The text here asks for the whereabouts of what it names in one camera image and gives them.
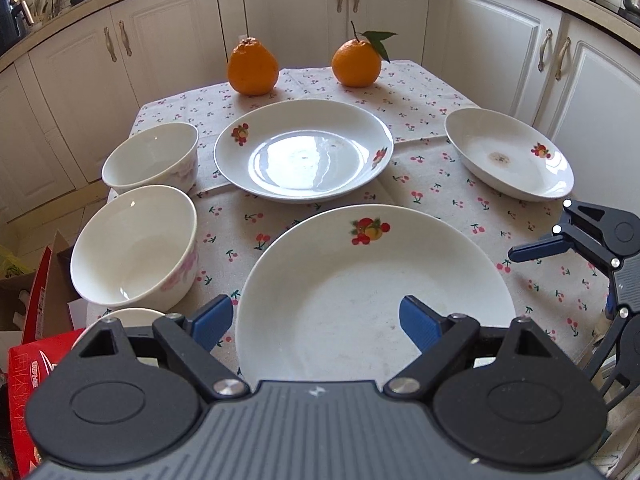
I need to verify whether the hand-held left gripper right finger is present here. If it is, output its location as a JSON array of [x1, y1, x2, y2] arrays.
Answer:
[[382, 295, 573, 401]]

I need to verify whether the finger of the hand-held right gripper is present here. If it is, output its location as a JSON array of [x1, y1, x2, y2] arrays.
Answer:
[[582, 305, 640, 411], [509, 199, 622, 271]]

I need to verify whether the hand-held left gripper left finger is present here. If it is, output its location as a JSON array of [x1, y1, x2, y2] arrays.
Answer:
[[71, 294, 252, 402]]

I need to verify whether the large white fruit-print plate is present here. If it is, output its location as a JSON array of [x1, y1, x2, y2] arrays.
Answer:
[[235, 204, 517, 386]]

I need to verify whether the small white bowl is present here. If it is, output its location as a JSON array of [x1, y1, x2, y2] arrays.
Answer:
[[75, 307, 168, 366]]

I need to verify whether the small white fruit-print plate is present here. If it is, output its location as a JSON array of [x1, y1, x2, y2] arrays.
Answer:
[[444, 107, 576, 203]]

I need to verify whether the white bowl with pink print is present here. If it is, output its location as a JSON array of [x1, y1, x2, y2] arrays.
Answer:
[[70, 185, 200, 309], [101, 122, 200, 196]]

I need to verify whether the medium white fruit-print plate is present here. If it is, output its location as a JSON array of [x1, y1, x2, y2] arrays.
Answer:
[[213, 99, 394, 204]]

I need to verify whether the cherry-print tablecloth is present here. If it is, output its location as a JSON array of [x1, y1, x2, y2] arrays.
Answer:
[[85, 60, 621, 376]]

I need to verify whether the open red cardboard box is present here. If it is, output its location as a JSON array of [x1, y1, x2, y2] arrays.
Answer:
[[20, 230, 78, 346]]

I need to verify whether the red printed gift box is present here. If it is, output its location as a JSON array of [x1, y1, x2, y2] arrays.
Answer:
[[7, 327, 86, 480]]

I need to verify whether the brown cardboard box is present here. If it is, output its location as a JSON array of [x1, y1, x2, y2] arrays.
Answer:
[[0, 270, 37, 332]]

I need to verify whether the yellow plastic bag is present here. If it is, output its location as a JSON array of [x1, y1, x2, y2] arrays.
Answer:
[[0, 245, 30, 279]]

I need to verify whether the pear-shaped orange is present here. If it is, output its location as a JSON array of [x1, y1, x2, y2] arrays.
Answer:
[[227, 36, 279, 97]]

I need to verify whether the round orange with leaf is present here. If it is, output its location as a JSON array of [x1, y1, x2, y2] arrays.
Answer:
[[331, 21, 398, 88]]

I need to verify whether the white kitchen cabinet unit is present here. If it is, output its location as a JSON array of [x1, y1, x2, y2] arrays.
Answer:
[[0, 0, 640, 241]]

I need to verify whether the dark air fryer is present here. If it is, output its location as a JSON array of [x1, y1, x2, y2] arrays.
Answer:
[[0, 0, 25, 56]]

